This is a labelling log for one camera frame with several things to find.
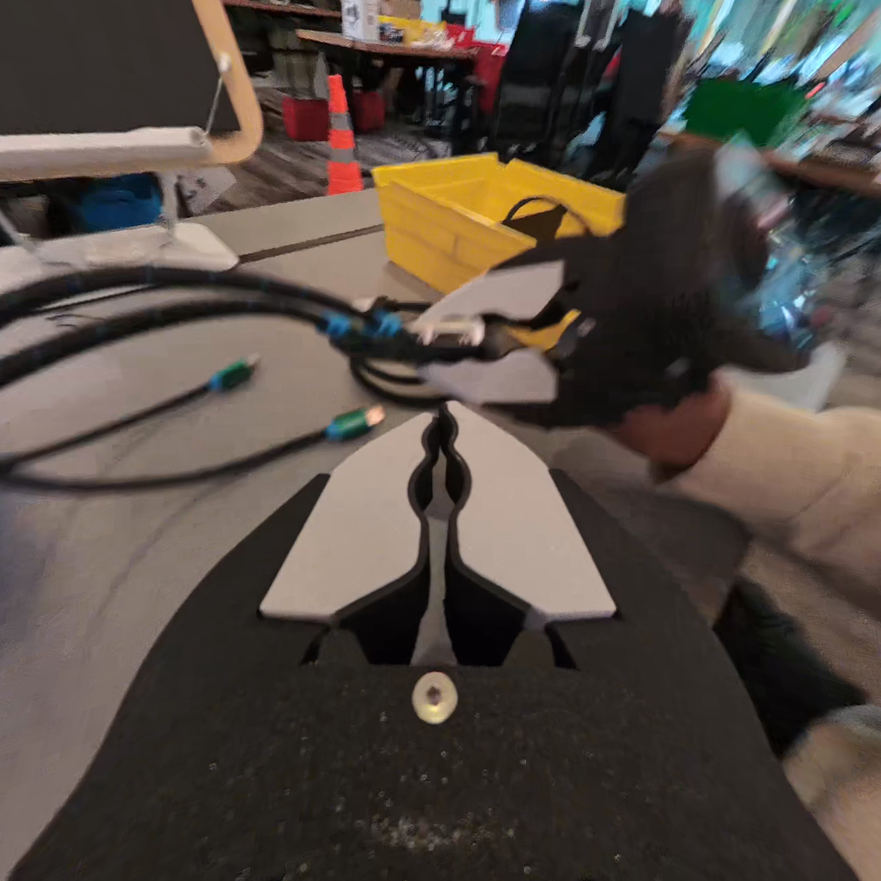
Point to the black and silver switch box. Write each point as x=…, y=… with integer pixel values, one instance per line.
x=451, y=329

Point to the white carton box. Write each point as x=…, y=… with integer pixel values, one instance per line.
x=359, y=19

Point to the black board wooden rim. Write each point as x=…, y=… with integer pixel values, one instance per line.
x=103, y=62

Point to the person's right hand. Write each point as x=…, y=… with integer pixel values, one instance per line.
x=667, y=433

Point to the person's right forearm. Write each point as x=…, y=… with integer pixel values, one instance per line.
x=791, y=482

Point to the blue plastic container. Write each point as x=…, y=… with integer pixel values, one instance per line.
x=117, y=203

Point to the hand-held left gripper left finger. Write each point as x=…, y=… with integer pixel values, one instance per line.
x=358, y=537

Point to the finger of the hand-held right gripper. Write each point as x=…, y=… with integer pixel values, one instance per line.
x=502, y=378
x=502, y=292

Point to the wooden table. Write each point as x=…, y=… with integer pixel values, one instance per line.
x=385, y=45

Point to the red floor bin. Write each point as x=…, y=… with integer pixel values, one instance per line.
x=306, y=118
x=371, y=110

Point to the person's black trousers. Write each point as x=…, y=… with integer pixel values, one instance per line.
x=778, y=661

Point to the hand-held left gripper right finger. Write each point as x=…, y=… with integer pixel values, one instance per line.
x=537, y=544

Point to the white clip bar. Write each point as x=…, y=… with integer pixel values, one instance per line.
x=103, y=151

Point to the yellow parts trays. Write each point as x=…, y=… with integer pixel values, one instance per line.
x=413, y=31

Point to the yellow plastic bin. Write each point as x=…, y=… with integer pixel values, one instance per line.
x=440, y=220

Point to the green bin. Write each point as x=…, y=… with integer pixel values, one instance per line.
x=743, y=113

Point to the orange traffic cone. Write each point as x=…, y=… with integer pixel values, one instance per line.
x=342, y=137

